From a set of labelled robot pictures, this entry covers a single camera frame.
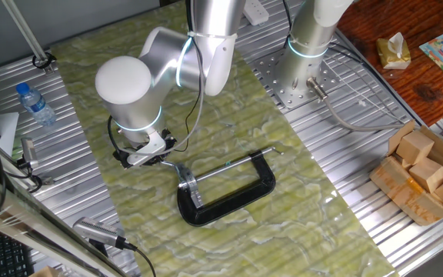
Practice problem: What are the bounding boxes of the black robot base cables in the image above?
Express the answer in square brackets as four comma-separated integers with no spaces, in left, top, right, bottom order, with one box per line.
[281,0,425,126]

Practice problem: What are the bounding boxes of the silver robot mounting plate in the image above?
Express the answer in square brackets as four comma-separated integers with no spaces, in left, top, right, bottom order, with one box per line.
[250,48,345,109]

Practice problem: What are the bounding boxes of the brown wooden table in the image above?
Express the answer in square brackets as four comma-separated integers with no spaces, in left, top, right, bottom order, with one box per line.
[336,0,443,128]

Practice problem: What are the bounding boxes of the black camera cable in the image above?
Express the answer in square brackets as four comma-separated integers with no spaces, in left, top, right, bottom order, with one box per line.
[123,240,157,277]

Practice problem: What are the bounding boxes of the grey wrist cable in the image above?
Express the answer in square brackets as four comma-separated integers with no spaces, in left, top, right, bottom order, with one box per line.
[127,32,207,157]

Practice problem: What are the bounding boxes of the yellow tissue pack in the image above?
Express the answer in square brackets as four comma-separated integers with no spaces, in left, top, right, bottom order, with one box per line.
[375,32,412,71]

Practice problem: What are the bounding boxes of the colourful picture card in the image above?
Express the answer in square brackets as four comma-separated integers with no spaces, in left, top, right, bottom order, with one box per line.
[418,33,443,73]

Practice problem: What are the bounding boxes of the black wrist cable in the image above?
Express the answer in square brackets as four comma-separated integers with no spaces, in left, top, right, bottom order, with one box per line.
[107,0,205,155]

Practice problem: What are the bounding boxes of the small grey camera on mount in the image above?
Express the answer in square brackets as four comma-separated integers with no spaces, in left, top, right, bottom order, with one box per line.
[15,137,44,170]

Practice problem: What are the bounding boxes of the green marble pattern mat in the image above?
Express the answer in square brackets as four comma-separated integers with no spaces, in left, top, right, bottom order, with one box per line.
[50,0,399,277]

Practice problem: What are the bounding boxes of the brown cardboard box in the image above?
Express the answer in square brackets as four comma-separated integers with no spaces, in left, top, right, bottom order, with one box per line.
[369,119,443,227]

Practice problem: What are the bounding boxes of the aluminium profile pole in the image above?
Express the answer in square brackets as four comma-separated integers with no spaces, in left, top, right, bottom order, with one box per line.
[0,0,57,75]

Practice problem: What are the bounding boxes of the aluminium frame beam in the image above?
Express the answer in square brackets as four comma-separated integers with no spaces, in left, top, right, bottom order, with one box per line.
[0,165,130,277]

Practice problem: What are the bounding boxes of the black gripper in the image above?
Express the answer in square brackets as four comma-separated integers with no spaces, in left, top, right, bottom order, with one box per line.
[136,129,177,168]

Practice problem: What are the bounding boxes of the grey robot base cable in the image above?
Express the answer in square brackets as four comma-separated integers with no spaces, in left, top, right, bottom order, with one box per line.
[305,75,405,132]

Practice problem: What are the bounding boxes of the black C-clamp with steel screw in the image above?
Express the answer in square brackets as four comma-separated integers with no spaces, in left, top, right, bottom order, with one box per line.
[176,145,285,228]

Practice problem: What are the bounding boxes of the white paper sheet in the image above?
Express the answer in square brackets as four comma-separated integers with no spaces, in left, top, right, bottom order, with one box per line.
[0,111,21,157]

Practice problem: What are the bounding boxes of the ribbed silver camera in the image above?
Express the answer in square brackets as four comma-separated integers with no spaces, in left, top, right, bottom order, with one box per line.
[72,216,138,252]

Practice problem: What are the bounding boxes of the metal lever with red knob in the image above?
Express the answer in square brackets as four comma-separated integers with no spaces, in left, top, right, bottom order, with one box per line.
[161,159,186,182]

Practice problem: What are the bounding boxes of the white power strip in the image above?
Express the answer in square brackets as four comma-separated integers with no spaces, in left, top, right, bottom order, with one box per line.
[243,0,271,27]

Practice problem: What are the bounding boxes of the clear water bottle blue cap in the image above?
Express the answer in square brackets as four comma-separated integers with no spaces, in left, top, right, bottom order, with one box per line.
[15,82,58,127]

